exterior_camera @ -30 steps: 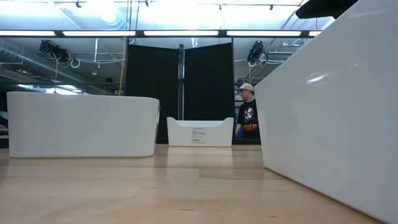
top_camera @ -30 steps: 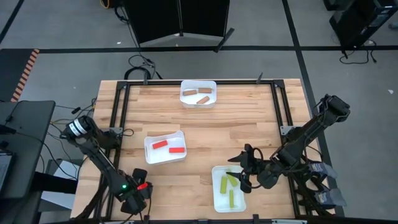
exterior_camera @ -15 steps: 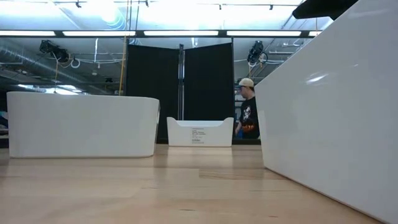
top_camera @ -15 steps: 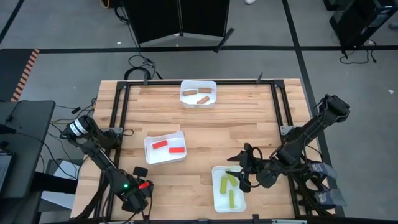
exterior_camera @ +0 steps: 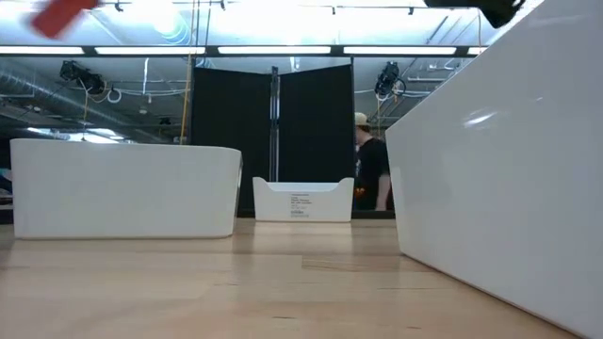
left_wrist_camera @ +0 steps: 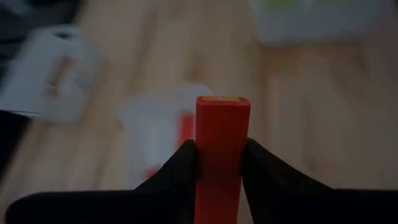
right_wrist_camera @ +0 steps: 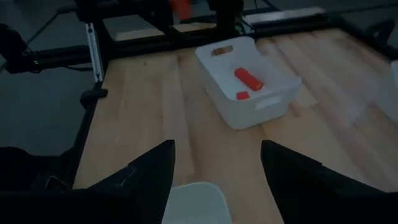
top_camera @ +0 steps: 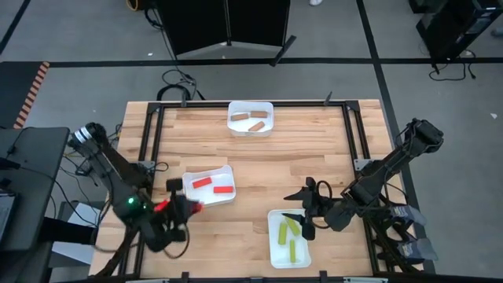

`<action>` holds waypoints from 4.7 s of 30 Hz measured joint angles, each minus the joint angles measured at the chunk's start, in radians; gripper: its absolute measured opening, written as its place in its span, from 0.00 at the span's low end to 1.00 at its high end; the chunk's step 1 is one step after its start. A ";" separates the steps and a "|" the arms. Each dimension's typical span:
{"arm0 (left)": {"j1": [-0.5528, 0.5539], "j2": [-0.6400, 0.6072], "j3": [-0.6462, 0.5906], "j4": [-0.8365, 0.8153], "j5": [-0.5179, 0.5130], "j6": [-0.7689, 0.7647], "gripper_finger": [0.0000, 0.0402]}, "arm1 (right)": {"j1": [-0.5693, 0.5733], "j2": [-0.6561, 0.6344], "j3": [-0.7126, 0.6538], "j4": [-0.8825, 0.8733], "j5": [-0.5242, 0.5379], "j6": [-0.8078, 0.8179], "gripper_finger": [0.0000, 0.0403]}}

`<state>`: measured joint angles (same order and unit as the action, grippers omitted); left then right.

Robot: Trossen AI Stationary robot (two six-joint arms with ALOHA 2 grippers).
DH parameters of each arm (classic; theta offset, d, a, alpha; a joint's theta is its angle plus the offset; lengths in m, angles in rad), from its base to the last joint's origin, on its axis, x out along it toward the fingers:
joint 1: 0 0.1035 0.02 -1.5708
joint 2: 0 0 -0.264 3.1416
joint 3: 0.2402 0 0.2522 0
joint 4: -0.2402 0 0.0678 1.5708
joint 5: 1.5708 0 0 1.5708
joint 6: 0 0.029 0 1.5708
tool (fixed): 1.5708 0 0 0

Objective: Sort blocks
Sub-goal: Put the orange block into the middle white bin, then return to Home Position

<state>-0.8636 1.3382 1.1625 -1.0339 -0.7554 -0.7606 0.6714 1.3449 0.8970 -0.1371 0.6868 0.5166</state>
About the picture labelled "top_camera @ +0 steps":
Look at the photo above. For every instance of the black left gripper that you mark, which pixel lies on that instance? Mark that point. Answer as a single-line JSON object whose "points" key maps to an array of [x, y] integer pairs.
{"points": [[178, 214]]}

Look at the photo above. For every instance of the black cabinet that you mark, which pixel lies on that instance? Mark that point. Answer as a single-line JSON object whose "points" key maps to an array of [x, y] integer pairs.
{"points": [[460, 23]]}

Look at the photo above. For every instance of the brown block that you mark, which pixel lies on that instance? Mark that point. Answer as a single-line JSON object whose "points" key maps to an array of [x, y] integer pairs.
{"points": [[256, 126], [239, 116], [259, 114]]}

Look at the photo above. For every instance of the green block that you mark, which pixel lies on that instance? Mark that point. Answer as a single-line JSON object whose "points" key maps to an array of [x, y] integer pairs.
{"points": [[292, 251], [282, 234], [294, 227]]}

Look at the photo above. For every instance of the white bin for green blocks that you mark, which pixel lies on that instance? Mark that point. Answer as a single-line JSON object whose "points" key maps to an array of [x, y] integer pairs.
{"points": [[275, 255]]}

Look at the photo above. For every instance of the red block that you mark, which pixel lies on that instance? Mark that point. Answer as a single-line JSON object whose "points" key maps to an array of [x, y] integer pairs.
{"points": [[161, 206], [202, 182], [223, 189]]}

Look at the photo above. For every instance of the person's foot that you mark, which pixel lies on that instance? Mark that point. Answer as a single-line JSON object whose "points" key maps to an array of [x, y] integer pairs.
{"points": [[315, 2]]}

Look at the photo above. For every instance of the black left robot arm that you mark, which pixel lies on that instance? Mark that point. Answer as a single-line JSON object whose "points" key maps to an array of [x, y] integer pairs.
{"points": [[114, 177]]}

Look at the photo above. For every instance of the black mat with striped edge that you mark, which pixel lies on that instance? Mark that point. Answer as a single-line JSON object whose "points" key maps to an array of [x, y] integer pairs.
{"points": [[15, 90]]}

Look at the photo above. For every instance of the small white bin with label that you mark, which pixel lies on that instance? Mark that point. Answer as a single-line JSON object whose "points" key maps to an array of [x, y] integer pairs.
{"points": [[239, 127]]}

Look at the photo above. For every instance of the white bin for red blocks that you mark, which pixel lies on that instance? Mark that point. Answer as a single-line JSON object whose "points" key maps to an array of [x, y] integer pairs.
{"points": [[214, 198]]}

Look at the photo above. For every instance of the dark grey desk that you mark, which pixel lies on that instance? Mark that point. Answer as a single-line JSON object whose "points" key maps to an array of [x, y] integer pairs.
{"points": [[31, 181]]}

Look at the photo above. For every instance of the black aluminium table frame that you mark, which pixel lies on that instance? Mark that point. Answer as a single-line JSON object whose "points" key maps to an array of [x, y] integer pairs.
{"points": [[159, 137]]}

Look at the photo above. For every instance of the black folding screen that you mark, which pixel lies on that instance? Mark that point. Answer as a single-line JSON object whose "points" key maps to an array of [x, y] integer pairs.
{"points": [[220, 23]]}

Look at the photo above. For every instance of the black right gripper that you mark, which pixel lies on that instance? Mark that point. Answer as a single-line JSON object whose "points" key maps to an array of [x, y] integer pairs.
{"points": [[316, 206]]}

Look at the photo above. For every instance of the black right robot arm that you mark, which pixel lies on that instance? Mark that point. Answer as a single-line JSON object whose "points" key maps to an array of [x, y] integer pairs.
{"points": [[381, 173]]}

